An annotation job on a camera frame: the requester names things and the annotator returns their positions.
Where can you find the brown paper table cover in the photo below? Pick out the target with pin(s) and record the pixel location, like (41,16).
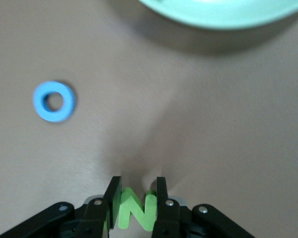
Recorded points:
(213,99)

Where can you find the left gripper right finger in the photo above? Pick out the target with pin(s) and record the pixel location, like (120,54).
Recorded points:
(167,215)

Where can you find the green letter N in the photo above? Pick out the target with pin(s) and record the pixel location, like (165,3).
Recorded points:
(136,210)

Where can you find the blue letter O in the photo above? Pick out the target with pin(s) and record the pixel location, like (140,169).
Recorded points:
(39,106)

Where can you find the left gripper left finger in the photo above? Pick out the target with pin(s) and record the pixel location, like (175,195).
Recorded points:
(101,213)

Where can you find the green plate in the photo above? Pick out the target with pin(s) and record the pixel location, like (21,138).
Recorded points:
(213,12)

